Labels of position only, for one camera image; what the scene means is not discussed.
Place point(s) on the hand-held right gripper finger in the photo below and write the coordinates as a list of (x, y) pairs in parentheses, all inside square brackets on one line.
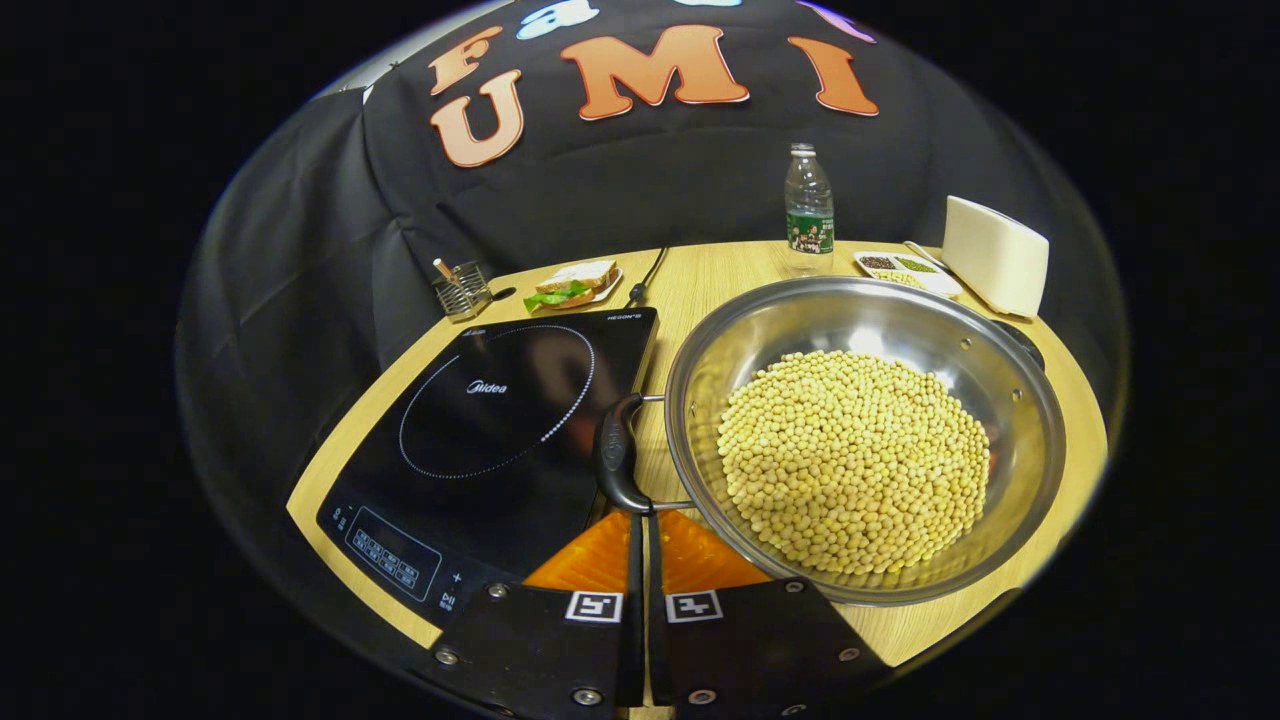
[(655, 570), (636, 570)]

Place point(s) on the black induction cooktop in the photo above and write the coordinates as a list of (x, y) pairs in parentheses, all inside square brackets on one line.
[(480, 440)]

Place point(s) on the pile of yellow soybeans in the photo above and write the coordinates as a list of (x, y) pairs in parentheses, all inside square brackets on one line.
[(850, 460)]

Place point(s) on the stainless steel pot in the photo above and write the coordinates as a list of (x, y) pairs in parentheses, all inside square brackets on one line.
[(720, 340)]

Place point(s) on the sandwich with green lettuce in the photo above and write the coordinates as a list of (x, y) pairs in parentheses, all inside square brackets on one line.
[(575, 282)]

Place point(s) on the wooden stick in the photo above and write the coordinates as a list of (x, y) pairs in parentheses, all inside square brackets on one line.
[(444, 271)]

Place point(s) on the black backdrop cloth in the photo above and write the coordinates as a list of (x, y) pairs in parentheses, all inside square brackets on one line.
[(650, 190)]

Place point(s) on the white divided bean dish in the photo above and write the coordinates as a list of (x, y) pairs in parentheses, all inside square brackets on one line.
[(905, 272)]

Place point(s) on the clear plastic water bottle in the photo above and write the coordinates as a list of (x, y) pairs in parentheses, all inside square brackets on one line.
[(809, 210)]

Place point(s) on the white box appliance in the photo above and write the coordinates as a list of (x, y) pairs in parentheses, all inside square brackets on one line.
[(995, 255)]

